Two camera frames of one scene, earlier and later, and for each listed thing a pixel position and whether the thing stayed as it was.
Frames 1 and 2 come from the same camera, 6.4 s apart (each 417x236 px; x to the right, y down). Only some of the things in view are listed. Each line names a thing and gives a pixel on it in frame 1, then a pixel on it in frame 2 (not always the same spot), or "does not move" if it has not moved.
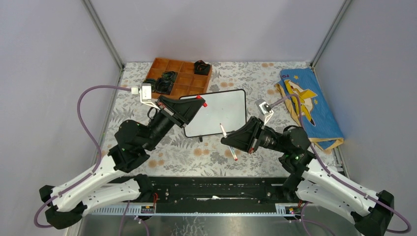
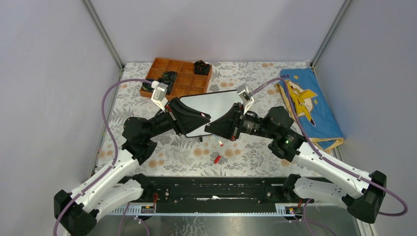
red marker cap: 199,97 -> 217,159
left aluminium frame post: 97,20 does not move
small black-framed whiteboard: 228,108 does not move
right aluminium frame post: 330,33 does not move
